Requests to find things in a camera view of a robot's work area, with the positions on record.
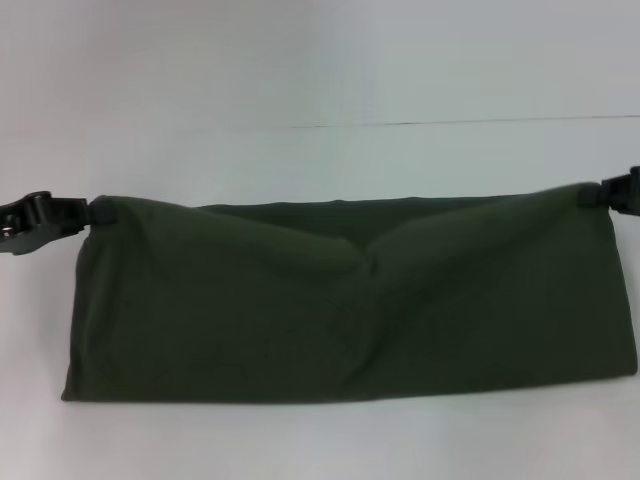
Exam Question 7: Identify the dark green FREE t-shirt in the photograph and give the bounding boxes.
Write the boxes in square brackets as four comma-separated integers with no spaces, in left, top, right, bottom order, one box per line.
[58,181,639,404]

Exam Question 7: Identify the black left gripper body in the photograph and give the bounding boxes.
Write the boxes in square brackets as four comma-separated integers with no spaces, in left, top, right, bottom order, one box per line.
[0,197,31,260]

